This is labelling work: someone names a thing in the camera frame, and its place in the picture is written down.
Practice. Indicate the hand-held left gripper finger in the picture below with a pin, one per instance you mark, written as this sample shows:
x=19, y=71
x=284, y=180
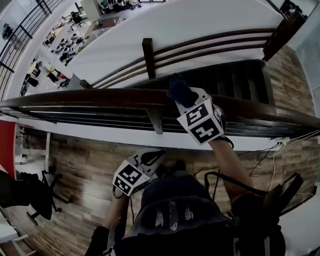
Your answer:
x=150, y=152
x=155, y=162

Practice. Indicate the white shelf rack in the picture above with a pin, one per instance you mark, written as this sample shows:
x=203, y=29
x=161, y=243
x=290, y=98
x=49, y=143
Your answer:
x=47, y=147

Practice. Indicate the black chest-mounted device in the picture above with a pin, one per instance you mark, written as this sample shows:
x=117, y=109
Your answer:
x=285, y=192

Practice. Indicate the dark wooden newel post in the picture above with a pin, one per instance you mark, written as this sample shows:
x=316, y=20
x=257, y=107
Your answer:
x=280, y=37

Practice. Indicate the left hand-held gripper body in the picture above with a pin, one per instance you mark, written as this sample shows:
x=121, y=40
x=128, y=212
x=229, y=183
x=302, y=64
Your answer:
x=127, y=176

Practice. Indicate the dark wooden staircase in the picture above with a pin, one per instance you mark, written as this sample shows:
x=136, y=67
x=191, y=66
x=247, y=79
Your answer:
x=237, y=77

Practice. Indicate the black office chair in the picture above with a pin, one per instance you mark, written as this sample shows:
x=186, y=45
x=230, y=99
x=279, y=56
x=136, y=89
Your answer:
x=42, y=195

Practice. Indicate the dark wooden handrail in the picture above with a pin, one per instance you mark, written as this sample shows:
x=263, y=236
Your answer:
x=100, y=96

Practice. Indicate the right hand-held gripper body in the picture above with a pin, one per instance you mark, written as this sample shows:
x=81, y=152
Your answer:
x=200, y=125

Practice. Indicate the person's dark printed shirt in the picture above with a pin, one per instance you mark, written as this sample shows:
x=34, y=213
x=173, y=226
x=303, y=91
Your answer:
x=180, y=225

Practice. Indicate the dark blue cloth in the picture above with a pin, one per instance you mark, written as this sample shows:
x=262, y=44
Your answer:
x=180, y=90

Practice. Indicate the red panel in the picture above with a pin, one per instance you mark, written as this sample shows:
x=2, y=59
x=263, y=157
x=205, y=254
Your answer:
x=7, y=145

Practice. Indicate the white power strip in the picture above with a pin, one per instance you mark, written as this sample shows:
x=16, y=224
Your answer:
x=280, y=141

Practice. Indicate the person's left shoe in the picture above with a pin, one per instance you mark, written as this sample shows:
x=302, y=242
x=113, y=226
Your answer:
x=162, y=171

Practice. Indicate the person's left forearm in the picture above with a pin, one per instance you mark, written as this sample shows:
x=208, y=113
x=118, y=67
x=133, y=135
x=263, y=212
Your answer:
x=116, y=212

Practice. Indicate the person's right forearm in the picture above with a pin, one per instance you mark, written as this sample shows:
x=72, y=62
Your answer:
x=230, y=165

